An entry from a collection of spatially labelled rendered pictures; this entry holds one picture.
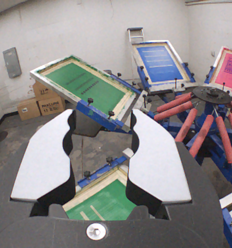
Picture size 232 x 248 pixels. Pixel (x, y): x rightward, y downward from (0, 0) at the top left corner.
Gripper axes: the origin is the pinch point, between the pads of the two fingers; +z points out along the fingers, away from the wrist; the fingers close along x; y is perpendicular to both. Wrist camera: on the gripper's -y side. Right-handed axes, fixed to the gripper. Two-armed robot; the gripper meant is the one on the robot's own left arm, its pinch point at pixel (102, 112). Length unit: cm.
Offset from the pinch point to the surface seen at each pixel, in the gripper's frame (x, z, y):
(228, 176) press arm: 80, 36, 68
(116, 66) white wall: 21, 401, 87
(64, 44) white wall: -109, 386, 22
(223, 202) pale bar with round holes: 56, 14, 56
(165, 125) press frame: 43, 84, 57
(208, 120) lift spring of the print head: 61, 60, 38
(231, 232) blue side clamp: 56, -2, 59
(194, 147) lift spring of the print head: 51, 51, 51
